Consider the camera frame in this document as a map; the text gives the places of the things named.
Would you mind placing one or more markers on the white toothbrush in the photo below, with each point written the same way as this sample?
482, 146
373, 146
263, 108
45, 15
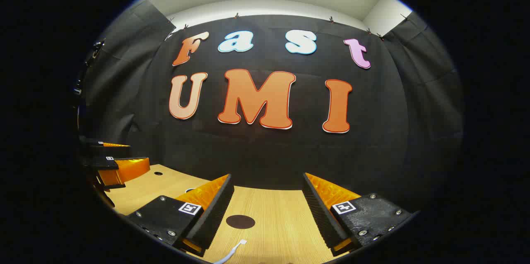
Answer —
234, 250

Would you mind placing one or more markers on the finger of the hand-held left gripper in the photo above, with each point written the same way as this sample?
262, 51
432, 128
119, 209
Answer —
104, 163
95, 148

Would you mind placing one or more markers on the wooden desktop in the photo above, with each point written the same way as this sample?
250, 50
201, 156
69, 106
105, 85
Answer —
273, 206

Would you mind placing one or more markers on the black backdrop cloth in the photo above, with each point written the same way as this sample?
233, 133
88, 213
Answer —
269, 156

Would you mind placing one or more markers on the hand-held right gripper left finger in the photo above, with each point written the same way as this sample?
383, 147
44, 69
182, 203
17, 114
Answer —
213, 212

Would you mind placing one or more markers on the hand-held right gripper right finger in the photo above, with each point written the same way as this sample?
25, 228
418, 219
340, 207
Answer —
321, 214

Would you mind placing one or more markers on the dark brown round coaster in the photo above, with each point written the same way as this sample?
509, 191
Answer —
240, 222

